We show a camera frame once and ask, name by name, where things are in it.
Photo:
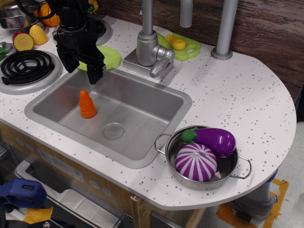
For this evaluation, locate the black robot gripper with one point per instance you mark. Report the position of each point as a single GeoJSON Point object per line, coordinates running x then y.
{"type": "Point", "coordinates": [70, 58]}

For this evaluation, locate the orange toy carrot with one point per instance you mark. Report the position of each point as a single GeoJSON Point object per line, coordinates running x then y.
{"type": "Point", "coordinates": [86, 105]}

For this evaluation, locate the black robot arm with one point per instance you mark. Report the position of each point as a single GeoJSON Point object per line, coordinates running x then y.
{"type": "Point", "coordinates": [60, 4]}

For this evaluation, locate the light green plastic plate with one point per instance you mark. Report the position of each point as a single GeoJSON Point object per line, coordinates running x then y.
{"type": "Point", "coordinates": [112, 57]}

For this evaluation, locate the yellow toy corn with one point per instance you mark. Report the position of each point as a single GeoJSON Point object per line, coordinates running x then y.
{"type": "Point", "coordinates": [38, 35]}

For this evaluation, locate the orange toy pumpkin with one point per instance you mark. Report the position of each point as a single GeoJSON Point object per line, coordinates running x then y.
{"type": "Point", "coordinates": [45, 10]}

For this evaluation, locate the black coil stove burner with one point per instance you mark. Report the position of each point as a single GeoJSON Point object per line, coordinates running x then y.
{"type": "Point", "coordinates": [26, 67]}

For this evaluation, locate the yellow toy pepper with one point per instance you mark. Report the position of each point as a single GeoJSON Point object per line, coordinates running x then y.
{"type": "Point", "coordinates": [93, 6]}

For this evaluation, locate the grey toy faucet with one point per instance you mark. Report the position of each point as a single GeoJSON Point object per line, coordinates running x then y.
{"type": "Point", "coordinates": [149, 58]}

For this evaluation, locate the halved toy peach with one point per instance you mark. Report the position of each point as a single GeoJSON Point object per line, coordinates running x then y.
{"type": "Point", "coordinates": [22, 41]}

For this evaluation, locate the stainless steel sink basin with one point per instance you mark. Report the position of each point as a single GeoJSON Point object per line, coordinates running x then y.
{"type": "Point", "coordinates": [131, 113]}

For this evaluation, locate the silver metal bowl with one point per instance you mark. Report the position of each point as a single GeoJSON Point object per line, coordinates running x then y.
{"type": "Point", "coordinates": [11, 17]}

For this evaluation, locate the yellow toy squash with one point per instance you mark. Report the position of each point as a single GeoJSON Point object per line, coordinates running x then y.
{"type": "Point", "coordinates": [175, 42]}

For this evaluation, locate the green toy cutting board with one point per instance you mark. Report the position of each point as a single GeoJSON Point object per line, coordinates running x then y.
{"type": "Point", "coordinates": [191, 50]}

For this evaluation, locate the grey curved pipe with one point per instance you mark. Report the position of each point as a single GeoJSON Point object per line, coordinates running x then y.
{"type": "Point", "coordinates": [186, 9]}

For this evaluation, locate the purple striped toy onion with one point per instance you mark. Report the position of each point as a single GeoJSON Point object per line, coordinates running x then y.
{"type": "Point", "coordinates": [196, 162]}

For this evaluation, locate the grey support pole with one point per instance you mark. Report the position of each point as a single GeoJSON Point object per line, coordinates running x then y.
{"type": "Point", "coordinates": [222, 50]}

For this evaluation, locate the purple toy eggplant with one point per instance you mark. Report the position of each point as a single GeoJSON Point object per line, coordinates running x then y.
{"type": "Point", "coordinates": [221, 142]}

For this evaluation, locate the stainless steel pot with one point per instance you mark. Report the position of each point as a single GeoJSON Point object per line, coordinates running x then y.
{"type": "Point", "coordinates": [226, 166]}

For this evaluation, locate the blue clamp handle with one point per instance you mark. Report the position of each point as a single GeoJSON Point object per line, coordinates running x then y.
{"type": "Point", "coordinates": [22, 193]}

